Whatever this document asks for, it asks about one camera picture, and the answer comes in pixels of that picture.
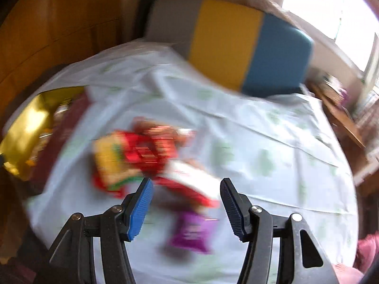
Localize red and white snack packet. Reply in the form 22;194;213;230
153;160;220;208

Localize purple snack packet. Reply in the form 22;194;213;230
169;211;218;254

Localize shiny red snack packet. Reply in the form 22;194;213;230
117;131;177;176

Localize clear rice-cracker roll red ends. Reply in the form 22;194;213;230
132;117;196;147

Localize white cloud-print tablecloth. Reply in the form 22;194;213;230
28;42;358;283

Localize gold and maroon gift box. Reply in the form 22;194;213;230
1;87;91;193

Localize wooden side table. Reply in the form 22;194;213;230
307;80;368;150

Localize pink fuzzy sleeve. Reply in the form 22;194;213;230
333;233;379;284

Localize grey yellow blue chair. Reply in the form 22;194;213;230
145;0;313;98

